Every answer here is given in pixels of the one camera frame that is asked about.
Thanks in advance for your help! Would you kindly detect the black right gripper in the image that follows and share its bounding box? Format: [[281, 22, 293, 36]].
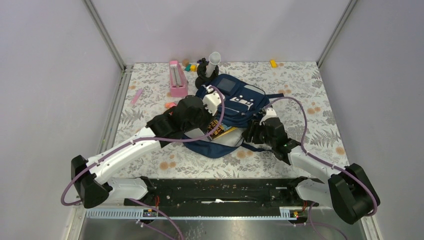
[[241, 119, 276, 148]]

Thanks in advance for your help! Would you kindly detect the treehouse paperback book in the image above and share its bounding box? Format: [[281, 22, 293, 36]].
[[207, 120, 236, 140]]

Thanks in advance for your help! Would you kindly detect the navy blue backpack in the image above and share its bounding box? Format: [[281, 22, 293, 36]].
[[183, 74, 284, 159]]

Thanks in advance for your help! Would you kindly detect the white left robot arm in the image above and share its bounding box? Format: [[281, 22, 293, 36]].
[[66, 91, 225, 209]]

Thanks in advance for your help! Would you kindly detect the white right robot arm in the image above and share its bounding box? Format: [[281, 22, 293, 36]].
[[242, 117, 381, 225]]

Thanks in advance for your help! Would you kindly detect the black round stand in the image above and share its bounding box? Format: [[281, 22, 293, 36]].
[[195, 60, 219, 89]]

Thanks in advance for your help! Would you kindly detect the pink rack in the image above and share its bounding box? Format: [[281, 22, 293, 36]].
[[169, 60, 188, 98]]

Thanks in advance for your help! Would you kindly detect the green block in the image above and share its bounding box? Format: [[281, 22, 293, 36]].
[[184, 64, 192, 72]]

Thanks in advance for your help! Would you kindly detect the brown round block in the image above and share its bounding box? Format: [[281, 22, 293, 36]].
[[182, 58, 190, 67]]

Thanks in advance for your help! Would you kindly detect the white cylinder on stand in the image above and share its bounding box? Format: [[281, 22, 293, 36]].
[[205, 51, 221, 78]]

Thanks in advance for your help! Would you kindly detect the pink highlighter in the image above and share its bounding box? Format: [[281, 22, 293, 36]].
[[130, 88, 144, 106]]

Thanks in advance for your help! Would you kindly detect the yellow block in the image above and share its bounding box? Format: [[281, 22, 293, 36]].
[[269, 59, 278, 68]]

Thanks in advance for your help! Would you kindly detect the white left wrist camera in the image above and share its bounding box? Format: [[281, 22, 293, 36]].
[[202, 85, 226, 116]]

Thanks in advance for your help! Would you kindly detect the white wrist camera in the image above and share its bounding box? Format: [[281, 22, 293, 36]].
[[202, 85, 226, 116], [261, 107, 278, 121]]

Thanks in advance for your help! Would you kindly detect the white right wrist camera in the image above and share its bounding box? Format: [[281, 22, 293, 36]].
[[261, 107, 278, 121]]

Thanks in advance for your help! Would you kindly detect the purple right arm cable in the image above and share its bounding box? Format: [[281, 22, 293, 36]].
[[261, 96, 379, 240]]

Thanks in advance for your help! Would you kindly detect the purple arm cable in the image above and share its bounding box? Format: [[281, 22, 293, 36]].
[[60, 85, 226, 240], [261, 96, 379, 240]]

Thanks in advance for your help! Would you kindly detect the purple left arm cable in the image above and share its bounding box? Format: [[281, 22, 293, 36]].
[[60, 85, 226, 240]]

